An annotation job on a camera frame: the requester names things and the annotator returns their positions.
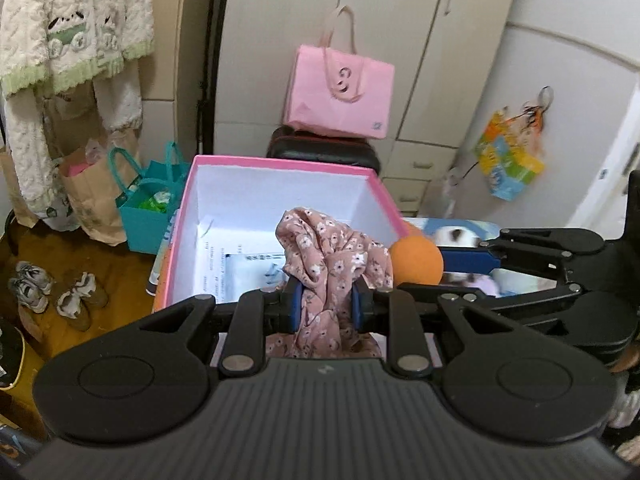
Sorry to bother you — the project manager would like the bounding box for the panda plush toy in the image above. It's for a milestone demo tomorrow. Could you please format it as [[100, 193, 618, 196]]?
[[432, 225, 496, 295]]

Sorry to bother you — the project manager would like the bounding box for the black bag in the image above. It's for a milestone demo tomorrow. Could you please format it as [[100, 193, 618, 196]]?
[[0, 317, 27, 391]]

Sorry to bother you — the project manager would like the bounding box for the person's right hand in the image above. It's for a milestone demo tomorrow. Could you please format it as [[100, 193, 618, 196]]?
[[611, 337, 640, 373]]

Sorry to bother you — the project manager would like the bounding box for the white door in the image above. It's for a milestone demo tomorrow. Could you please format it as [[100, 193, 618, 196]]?
[[567, 75, 640, 241]]

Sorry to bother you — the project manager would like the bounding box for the printed paper sheet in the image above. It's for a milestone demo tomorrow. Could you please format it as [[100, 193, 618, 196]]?
[[199, 215, 288, 306]]

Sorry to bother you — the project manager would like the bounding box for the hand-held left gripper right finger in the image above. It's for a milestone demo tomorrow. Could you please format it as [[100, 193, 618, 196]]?
[[351, 285, 521, 380]]

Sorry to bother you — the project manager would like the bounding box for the orange soft ball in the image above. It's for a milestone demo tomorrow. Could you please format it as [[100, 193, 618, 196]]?
[[390, 237, 445, 288]]

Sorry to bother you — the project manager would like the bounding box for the pink floral cloth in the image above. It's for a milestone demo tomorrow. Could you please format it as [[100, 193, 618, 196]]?
[[265, 206, 396, 359]]

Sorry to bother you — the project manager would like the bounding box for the black suitcase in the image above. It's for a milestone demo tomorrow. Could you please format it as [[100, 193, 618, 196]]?
[[265, 127, 382, 177]]

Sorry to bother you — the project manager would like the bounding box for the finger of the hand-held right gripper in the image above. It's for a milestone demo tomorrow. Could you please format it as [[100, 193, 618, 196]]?
[[396, 282, 585, 317], [440, 229, 606, 281]]

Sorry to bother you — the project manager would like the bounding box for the beige wardrobe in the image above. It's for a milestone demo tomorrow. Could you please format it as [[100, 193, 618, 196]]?
[[215, 0, 523, 216]]

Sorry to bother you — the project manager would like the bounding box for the teal gift bag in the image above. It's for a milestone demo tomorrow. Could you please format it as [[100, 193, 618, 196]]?
[[110, 142, 193, 256]]

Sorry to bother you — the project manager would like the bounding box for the colourful cartoon gift bag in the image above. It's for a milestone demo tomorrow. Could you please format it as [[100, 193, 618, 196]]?
[[474, 87, 553, 202]]

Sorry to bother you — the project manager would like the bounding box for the pink tote bag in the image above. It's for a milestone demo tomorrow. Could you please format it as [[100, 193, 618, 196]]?
[[282, 5, 396, 141]]

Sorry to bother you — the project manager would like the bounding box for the pink cardboard box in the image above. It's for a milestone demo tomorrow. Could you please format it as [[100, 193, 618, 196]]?
[[152, 155, 416, 361]]

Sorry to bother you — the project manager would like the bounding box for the brown paper bag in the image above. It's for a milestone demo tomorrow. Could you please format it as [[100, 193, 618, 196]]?
[[0, 145, 38, 228], [60, 132, 141, 247], [0, 65, 143, 231]]

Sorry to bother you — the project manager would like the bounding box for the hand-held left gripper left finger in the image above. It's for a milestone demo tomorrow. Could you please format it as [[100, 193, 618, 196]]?
[[135, 277, 304, 378]]

